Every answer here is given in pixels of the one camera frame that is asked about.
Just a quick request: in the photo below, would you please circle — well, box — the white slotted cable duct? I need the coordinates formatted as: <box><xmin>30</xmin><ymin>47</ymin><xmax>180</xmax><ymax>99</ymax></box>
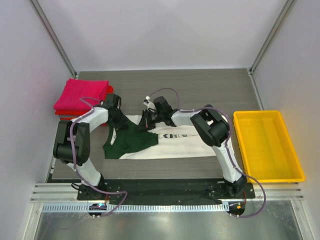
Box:
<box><xmin>42</xmin><ymin>202</ymin><xmax>229</xmax><ymax>213</ymax></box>

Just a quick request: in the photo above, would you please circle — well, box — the yellow plastic bin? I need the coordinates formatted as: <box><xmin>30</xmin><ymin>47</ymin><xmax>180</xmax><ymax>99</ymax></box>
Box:
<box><xmin>233</xmin><ymin>110</ymin><xmax>306</xmax><ymax>183</ymax></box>

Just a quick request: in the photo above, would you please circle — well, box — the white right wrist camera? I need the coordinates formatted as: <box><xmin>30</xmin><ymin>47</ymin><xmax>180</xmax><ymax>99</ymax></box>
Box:
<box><xmin>143</xmin><ymin>95</ymin><xmax>155</xmax><ymax>110</ymax></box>

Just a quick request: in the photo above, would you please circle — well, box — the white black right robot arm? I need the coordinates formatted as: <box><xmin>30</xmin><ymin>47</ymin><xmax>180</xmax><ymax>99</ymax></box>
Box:
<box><xmin>137</xmin><ymin>96</ymin><xmax>247</xmax><ymax>197</ymax></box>

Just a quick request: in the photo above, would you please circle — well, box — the folded red t-shirt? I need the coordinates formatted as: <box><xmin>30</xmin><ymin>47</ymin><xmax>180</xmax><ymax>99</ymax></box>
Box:
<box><xmin>54</xmin><ymin>85</ymin><xmax>114</xmax><ymax>117</ymax></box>

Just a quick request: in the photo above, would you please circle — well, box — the folded orange t-shirt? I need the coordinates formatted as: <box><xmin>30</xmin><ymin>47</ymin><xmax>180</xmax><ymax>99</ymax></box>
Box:
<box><xmin>59</xmin><ymin>115</ymin><xmax>79</xmax><ymax>121</ymax></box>

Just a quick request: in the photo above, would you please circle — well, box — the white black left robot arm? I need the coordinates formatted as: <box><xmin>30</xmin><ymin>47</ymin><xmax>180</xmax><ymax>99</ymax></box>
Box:
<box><xmin>53</xmin><ymin>94</ymin><xmax>127</xmax><ymax>194</ymax></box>

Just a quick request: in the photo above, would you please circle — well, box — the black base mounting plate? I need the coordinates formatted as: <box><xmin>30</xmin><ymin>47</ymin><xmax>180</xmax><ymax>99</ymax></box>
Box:
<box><xmin>76</xmin><ymin>177</ymin><xmax>256</xmax><ymax>201</ymax></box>

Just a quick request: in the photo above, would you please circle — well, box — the white and green raglan t-shirt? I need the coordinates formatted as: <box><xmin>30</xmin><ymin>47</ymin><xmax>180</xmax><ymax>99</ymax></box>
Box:
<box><xmin>103</xmin><ymin>115</ymin><xmax>216</xmax><ymax>160</ymax></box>

